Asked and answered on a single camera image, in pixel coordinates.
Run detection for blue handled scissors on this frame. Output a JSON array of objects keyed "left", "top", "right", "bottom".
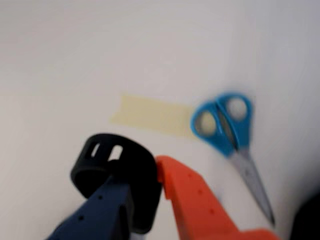
[{"left": 189, "top": 91, "right": 276, "bottom": 226}]

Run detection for black fabric bag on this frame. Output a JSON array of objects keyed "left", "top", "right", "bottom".
[{"left": 289, "top": 199, "right": 320, "bottom": 240}]

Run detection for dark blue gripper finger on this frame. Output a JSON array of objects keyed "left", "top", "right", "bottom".
[{"left": 46, "top": 174, "right": 134, "bottom": 240}]

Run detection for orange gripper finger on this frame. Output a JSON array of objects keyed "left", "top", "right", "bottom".
[{"left": 155, "top": 155, "right": 281, "bottom": 240}]

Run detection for beige masking tape strip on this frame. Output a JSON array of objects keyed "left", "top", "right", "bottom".
[{"left": 109, "top": 94, "right": 199, "bottom": 140}]

